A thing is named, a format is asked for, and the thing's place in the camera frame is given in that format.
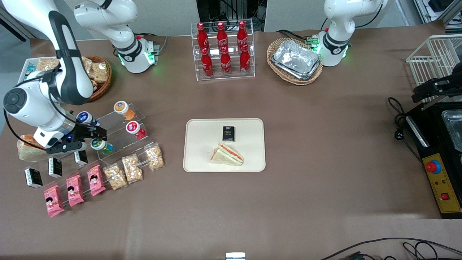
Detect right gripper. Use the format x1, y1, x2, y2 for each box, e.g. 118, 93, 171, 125
33, 123, 108, 149

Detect green gum bottle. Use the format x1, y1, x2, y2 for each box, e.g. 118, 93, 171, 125
90, 139, 114, 155

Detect blue gum bottle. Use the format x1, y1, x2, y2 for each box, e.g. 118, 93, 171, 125
76, 111, 100, 127

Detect orange gum bottle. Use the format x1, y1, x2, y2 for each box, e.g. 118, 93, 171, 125
113, 100, 136, 121

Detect red gum bottle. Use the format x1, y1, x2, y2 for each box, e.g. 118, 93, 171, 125
125, 121, 147, 140

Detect cream plastic tray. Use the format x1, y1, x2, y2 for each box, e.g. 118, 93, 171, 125
183, 118, 266, 173

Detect aluminium foil tray stack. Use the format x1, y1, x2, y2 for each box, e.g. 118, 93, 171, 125
271, 40, 322, 81

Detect black tray sealer machine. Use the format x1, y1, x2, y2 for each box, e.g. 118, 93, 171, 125
404, 101, 462, 219

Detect clear acrylic stepped stand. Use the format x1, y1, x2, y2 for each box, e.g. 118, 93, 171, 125
60, 103, 149, 165

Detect pink snack packet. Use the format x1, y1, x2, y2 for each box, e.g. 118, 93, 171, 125
87, 164, 107, 197
65, 174, 85, 208
44, 185, 66, 218

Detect wicker basket with snacks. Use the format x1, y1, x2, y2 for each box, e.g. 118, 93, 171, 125
81, 55, 113, 103

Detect wrapped triangle sandwich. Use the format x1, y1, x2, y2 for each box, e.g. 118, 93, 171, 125
17, 134, 49, 161
209, 142, 244, 167

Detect white rectangular bin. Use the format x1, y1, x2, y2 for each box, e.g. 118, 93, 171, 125
18, 57, 60, 88

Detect red cola bottle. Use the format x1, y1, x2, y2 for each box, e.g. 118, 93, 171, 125
220, 46, 232, 75
201, 47, 214, 78
196, 22, 209, 51
216, 22, 228, 51
240, 44, 251, 73
236, 21, 249, 49

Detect clear acrylic bottle rack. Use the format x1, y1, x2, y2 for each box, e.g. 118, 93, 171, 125
191, 19, 256, 82

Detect wicker basket with foil trays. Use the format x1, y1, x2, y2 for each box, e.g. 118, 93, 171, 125
267, 38, 324, 86

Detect red emergency stop button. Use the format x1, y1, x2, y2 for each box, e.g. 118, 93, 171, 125
425, 159, 442, 174

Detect yellow sealer control panel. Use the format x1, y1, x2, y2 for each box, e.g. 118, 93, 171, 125
422, 153, 462, 213

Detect steel food container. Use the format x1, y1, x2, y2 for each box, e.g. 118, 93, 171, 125
442, 110, 462, 152

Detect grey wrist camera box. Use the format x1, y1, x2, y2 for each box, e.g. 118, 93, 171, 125
46, 141, 87, 155

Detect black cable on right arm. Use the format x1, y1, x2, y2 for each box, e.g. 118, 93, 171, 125
3, 69, 78, 146

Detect dark equipment with cables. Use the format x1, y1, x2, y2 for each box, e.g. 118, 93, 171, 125
196, 0, 268, 32

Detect black cable at left base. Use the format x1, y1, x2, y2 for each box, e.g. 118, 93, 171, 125
276, 29, 326, 43

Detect black power cable with plug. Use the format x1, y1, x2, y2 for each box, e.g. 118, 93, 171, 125
388, 96, 425, 164

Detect black floor cables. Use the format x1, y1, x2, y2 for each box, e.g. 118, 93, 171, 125
319, 237, 462, 260

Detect silver metal bar handle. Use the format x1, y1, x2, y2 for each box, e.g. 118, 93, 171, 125
406, 116, 430, 147

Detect white wire rack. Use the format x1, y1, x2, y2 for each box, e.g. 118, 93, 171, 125
406, 34, 462, 105

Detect sealer machine lever handle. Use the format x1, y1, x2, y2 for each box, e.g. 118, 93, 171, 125
411, 71, 462, 111

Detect grey metal shelf frame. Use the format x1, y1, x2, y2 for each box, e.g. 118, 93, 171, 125
413, 0, 462, 35

